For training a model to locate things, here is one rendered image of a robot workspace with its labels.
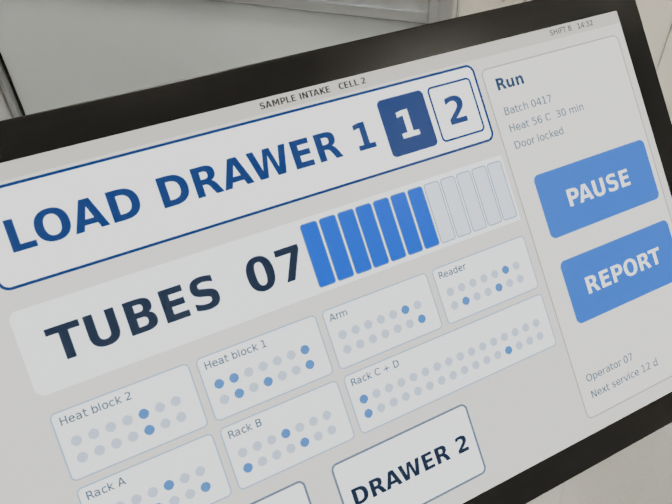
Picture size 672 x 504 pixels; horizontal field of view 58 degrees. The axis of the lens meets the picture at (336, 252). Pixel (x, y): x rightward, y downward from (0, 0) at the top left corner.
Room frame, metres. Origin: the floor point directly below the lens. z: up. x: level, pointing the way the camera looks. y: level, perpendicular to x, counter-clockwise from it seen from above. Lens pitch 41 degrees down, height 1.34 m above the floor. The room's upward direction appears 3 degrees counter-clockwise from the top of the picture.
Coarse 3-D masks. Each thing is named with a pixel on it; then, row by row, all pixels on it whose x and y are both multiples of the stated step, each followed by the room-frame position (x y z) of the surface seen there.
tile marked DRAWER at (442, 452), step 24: (456, 408) 0.22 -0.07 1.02; (408, 432) 0.20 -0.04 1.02; (432, 432) 0.21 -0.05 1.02; (456, 432) 0.21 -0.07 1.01; (360, 456) 0.19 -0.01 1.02; (384, 456) 0.19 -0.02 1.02; (408, 456) 0.19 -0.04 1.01; (432, 456) 0.20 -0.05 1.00; (456, 456) 0.20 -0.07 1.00; (480, 456) 0.20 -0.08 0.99; (336, 480) 0.18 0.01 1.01; (360, 480) 0.18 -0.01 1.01; (384, 480) 0.18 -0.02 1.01; (408, 480) 0.18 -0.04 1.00; (432, 480) 0.19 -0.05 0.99; (456, 480) 0.19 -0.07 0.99
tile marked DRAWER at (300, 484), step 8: (296, 480) 0.18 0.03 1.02; (304, 480) 0.18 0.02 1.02; (280, 488) 0.17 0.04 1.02; (288, 488) 0.17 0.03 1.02; (296, 488) 0.17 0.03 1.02; (304, 488) 0.17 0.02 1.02; (264, 496) 0.17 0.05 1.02; (272, 496) 0.17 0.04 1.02; (280, 496) 0.17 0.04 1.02; (288, 496) 0.17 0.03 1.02; (296, 496) 0.17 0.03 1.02; (304, 496) 0.17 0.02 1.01
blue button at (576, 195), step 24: (624, 144) 0.37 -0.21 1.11; (576, 168) 0.35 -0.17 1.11; (600, 168) 0.35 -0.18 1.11; (624, 168) 0.36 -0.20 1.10; (648, 168) 0.36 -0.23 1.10; (552, 192) 0.33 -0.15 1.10; (576, 192) 0.33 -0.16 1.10; (600, 192) 0.34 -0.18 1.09; (624, 192) 0.34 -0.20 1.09; (648, 192) 0.35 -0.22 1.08; (552, 216) 0.32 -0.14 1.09; (576, 216) 0.32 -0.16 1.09; (600, 216) 0.33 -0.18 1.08
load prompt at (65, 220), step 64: (256, 128) 0.31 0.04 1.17; (320, 128) 0.32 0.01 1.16; (384, 128) 0.33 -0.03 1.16; (448, 128) 0.34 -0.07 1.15; (0, 192) 0.25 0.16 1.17; (64, 192) 0.26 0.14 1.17; (128, 192) 0.27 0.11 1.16; (192, 192) 0.27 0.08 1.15; (256, 192) 0.28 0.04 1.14; (320, 192) 0.29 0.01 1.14; (0, 256) 0.23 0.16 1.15; (64, 256) 0.24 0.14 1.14
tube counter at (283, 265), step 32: (384, 192) 0.30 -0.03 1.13; (416, 192) 0.31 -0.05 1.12; (448, 192) 0.31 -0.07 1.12; (480, 192) 0.32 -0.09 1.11; (512, 192) 0.32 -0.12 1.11; (288, 224) 0.27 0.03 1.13; (320, 224) 0.28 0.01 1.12; (352, 224) 0.28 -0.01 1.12; (384, 224) 0.29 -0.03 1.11; (416, 224) 0.29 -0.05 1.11; (448, 224) 0.30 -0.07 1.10; (480, 224) 0.30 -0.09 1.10; (256, 256) 0.26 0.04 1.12; (288, 256) 0.26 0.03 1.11; (320, 256) 0.27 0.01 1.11; (352, 256) 0.27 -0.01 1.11; (384, 256) 0.27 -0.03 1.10; (416, 256) 0.28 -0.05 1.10; (256, 288) 0.24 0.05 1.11; (288, 288) 0.25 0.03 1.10; (320, 288) 0.25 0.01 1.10
